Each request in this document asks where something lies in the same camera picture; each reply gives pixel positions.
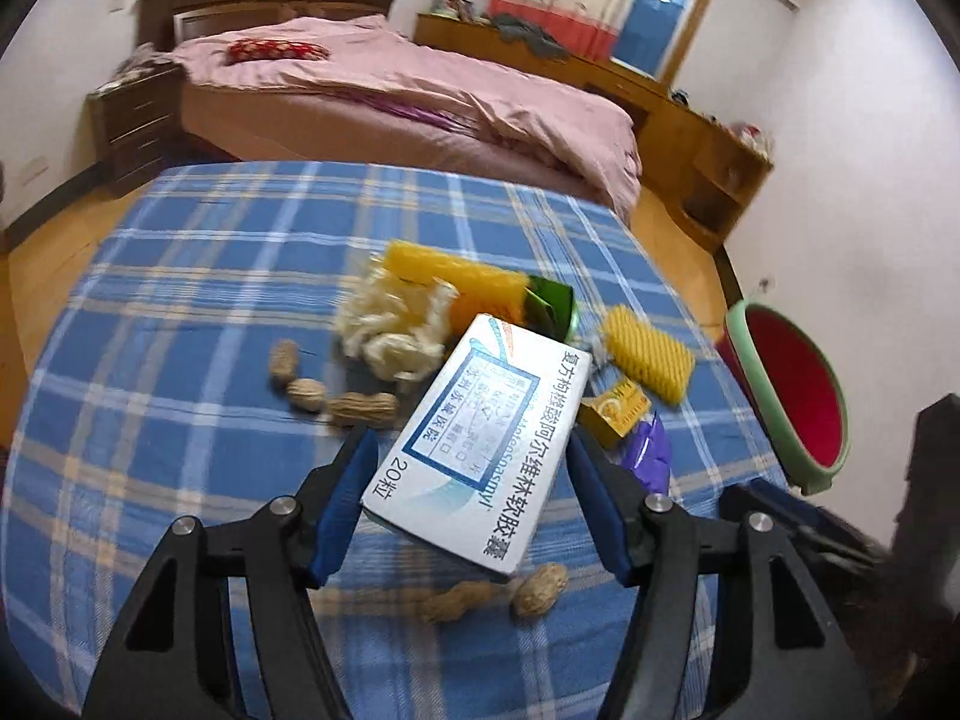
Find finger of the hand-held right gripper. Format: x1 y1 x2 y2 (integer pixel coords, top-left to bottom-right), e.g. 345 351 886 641
718 481 890 567

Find large yellow foam net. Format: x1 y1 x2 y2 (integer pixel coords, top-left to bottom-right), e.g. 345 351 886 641
379 238 530 331

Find peanut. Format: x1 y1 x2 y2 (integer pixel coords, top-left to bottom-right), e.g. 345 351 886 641
510 562 569 620
326 392 400 428
287 379 329 413
420 581 511 623
268 339 301 389

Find light wooden cabinet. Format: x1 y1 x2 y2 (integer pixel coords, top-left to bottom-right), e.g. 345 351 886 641
415 11 773 252

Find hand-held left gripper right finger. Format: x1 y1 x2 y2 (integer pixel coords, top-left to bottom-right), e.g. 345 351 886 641
566 424 875 720

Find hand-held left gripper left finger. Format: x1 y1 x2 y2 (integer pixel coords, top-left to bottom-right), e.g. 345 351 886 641
81 424 383 720

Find white medicine box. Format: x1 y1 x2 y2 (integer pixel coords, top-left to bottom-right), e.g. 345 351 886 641
360 313 593 582

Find window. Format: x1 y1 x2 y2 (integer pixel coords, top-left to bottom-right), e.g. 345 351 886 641
611 0 721 83

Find small yellow box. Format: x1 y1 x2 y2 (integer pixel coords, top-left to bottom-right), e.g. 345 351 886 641
577 379 652 447

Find pink quilt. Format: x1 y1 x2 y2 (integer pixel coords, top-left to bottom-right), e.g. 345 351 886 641
169 15 642 211

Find red pillow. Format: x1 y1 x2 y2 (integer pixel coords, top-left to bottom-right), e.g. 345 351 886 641
227 37 331 65

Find blue plaid cloth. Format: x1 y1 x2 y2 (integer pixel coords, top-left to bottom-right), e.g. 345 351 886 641
0 161 796 720

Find green packet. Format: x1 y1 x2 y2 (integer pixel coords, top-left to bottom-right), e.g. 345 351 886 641
521 276 578 342

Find purple wrapper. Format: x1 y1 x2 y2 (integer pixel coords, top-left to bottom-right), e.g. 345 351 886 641
626 412 672 492

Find dark wooden nightstand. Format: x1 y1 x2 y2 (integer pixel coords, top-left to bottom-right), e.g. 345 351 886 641
88 64 188 192

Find white crumpled tissue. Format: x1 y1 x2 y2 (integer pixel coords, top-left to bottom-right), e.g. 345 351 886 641
334 262 458 383

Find grey clothes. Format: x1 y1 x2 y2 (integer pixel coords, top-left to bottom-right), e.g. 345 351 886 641
491 13 571 61

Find small yellow foam net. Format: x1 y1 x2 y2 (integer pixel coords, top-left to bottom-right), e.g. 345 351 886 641
604 306 695 400

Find green and red bin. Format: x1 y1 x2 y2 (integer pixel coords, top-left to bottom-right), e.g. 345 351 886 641
724 300 850 496

